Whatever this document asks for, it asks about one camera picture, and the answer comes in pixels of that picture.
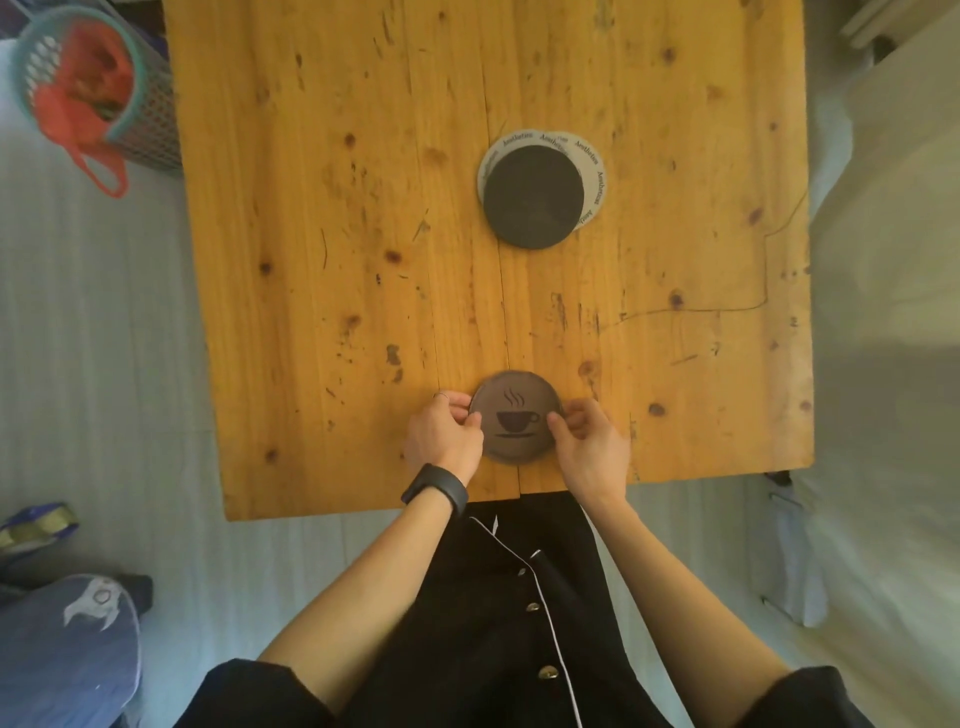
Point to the person's left hand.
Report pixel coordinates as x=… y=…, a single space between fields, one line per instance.
x=439 y=442

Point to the person's right hand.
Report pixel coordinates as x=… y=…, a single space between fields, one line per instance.
x=596 y=457

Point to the person's left thumb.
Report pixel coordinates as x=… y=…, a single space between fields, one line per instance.
x=469 y=424

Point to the person's right thumb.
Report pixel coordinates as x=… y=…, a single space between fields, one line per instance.
x=559 y=431

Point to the brown coaster with cup print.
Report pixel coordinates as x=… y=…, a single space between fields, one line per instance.
x=516 y=420

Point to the person's right forearm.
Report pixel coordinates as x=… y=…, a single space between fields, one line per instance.
x=675 y=600

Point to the person's left forearm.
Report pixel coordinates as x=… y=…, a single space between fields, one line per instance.
x=360 y=592

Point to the black wristband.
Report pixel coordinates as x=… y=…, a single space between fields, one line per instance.
x=439 y=484

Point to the person's black buttoned garment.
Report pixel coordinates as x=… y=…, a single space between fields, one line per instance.
x=487 y=637

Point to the black round coaster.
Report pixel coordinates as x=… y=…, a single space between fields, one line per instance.
x=534 y=196

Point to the thin black thread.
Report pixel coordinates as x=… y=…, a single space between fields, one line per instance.
x=766 y=270

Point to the white round coaster with lettering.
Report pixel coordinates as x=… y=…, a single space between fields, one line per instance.
x=594 y=169
x=489 y=159

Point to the teal mesh basket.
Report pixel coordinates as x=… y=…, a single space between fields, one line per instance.
x=150 y=112

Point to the blue and yellow bag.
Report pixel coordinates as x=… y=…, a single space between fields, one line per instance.
x=34 y=525

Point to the blue cushion with white print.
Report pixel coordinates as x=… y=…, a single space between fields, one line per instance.
x=64 y=652

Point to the red plastic bag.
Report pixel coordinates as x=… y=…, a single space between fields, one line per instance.
x=86 y=90

